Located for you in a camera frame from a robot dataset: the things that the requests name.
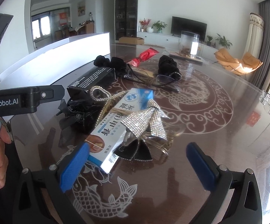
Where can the flat screen television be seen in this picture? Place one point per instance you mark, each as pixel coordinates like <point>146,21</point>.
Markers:
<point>188,28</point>

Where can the blue white ointment carton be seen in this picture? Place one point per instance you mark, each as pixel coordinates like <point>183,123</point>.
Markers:
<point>116,133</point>

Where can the gold rhinestone hair clip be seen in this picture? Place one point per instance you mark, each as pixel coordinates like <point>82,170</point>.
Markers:
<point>107,100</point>

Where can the red packet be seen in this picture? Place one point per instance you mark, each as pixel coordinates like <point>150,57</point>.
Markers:
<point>144,56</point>

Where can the white television cabinet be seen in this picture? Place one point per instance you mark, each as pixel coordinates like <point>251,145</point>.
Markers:
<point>163,39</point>

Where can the twine-tied wooden comb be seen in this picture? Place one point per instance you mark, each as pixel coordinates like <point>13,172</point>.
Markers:
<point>144,74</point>

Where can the orange lounge chair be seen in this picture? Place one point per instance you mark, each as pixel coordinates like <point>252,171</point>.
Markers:
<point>233,61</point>

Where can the small potted plant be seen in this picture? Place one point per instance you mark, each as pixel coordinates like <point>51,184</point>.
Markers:
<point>209,39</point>

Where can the rimless eyeglasses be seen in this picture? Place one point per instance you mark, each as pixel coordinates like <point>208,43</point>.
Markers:
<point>163,80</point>

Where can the white door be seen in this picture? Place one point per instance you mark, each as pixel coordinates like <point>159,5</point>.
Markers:
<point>108,14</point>

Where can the white standing air conditioner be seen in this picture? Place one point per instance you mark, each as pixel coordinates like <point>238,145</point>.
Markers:
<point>254,35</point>

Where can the grey curtain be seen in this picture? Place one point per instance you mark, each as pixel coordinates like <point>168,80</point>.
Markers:
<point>268,39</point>

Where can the silver rhinestone bow hair clip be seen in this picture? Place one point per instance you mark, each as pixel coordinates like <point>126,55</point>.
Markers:
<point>149,119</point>

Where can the black velvet bow hair clip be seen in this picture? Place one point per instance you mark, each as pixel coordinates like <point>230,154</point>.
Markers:
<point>135,152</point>

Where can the black organza bow hair claw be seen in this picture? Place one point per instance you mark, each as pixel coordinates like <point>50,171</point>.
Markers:
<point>72,112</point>

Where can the wall painting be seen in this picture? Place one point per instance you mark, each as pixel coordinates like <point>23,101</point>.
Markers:
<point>81,8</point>

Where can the red flowers in white vase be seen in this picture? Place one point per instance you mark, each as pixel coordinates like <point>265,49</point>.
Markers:
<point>145,25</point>

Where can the long-leaf potted plant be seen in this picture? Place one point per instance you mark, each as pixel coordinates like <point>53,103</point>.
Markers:
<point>222,40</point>

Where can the dark glass display cabinet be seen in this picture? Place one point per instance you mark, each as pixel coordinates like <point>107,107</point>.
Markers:
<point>125,11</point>

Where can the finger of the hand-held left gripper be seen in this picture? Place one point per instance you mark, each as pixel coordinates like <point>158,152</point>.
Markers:
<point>52,91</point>

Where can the wooden dining table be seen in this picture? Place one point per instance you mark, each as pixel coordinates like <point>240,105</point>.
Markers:
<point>79,29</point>

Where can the brown cardboard box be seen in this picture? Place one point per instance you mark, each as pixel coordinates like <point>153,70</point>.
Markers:
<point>130,40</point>

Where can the large white cardboard box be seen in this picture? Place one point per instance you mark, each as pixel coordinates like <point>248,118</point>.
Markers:
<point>55,53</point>

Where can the red wall calendar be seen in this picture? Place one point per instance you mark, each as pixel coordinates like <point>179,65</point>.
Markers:
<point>63,18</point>

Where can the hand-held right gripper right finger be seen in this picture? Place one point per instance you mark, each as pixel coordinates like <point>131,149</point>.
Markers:
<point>200,165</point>

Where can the plain black scrunchie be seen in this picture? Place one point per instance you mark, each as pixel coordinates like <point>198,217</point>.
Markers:
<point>109,63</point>

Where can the bushy green potted plant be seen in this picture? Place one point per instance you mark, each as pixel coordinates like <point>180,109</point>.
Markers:
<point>159,25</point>

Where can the black rectangular carton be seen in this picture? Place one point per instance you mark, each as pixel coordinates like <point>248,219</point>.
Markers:
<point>90,79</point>

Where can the black fuzzy hair clip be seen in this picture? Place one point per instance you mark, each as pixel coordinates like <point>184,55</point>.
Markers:
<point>167,66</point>

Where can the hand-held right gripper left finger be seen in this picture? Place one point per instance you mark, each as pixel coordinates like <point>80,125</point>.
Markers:
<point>74,165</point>

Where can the wooden tray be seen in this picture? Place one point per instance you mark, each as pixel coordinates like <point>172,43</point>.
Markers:
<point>197,60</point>

